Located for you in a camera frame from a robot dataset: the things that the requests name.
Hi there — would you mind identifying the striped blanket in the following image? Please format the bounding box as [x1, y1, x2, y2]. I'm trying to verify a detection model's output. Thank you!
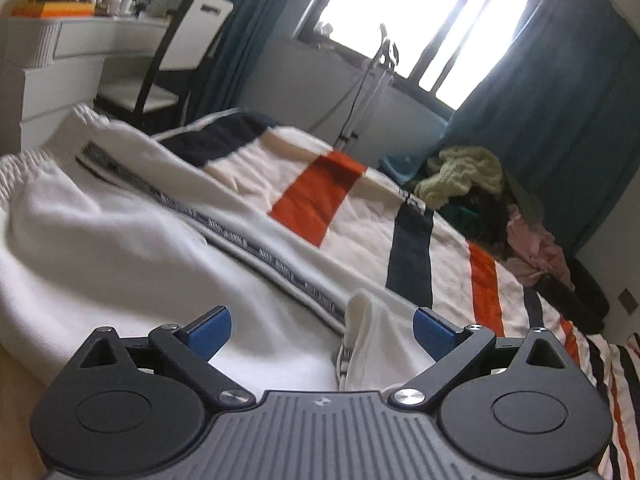
[150, 110, 640, 480]

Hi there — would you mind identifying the orange box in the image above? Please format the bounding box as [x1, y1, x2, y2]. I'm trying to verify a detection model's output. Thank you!
[11, 1, 96, 18]

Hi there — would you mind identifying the teal curtain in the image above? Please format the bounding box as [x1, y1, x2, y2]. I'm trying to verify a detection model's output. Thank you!
[135, 0, 331, 126]
[440, 0, 640, 256]

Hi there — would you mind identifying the dark cloth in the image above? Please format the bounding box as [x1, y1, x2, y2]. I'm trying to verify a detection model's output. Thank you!
[462, 192, 513, 258]

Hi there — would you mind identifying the white dressing table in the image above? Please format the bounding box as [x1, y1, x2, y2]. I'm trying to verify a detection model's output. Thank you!
[0, 14, 173, 156]

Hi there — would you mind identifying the white chair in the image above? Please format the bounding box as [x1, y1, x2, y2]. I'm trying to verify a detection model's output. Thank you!
[95, 0, 235, 133]

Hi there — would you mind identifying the garment steamer stand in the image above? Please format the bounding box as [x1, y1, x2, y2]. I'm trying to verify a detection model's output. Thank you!
[307, 22, 401, 153]

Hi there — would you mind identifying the white zip-up sweater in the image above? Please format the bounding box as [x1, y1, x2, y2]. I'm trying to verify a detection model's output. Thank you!
[0, 104, 436, 393]

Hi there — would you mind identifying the yellow-green garment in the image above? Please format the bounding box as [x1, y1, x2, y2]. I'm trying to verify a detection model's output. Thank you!
[414, 146, 503, 210]

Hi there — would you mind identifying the window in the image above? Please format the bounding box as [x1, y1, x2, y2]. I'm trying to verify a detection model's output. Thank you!
[297, 0, 546, 111]

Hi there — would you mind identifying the black garment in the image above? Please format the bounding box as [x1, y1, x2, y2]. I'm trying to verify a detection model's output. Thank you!
[535, 257, 611, 333]

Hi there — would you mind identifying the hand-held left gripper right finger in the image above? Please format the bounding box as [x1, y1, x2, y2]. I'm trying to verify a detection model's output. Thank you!
[391, 306, 572, 408]

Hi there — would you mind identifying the green garment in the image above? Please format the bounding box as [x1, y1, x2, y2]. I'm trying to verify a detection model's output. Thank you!
[440, 200, 481, 233]

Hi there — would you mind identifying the pink garment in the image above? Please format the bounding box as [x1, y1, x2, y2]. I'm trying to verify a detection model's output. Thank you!
[505, 210, 573, 288]

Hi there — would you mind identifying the olive garment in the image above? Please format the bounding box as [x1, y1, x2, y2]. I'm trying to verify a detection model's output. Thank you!
[502, 175, 547, 223]

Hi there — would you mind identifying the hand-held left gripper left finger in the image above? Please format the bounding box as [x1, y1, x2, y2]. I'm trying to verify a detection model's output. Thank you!
[79, 305, 257, 408]

